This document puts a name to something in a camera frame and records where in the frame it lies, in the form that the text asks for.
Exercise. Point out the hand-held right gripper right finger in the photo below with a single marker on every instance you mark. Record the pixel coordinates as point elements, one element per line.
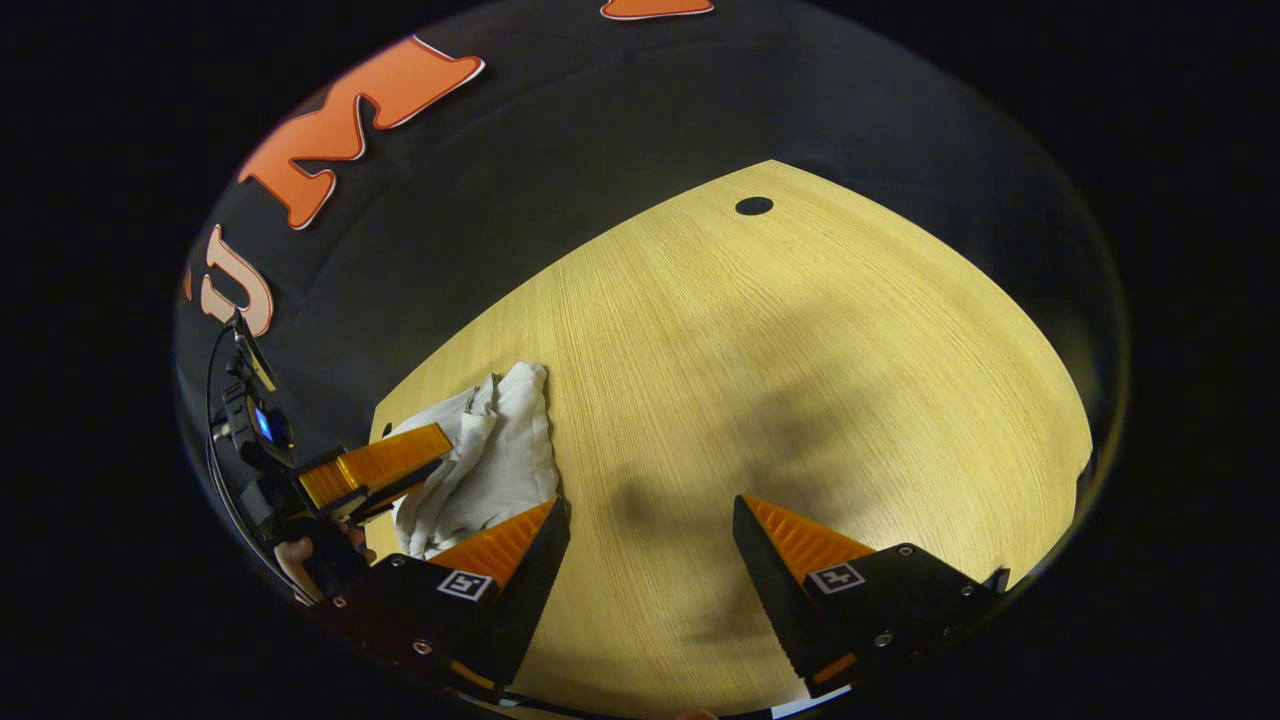
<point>770,580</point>

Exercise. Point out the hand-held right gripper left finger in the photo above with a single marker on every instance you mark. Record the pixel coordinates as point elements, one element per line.
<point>530,580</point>

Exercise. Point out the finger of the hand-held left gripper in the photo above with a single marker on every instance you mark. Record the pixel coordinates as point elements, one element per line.
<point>380,465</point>

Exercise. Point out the white jeans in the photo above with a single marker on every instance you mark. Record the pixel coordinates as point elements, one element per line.
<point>490,470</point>

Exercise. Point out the black backdrop cloth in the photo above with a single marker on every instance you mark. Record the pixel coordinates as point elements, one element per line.
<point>600,150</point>

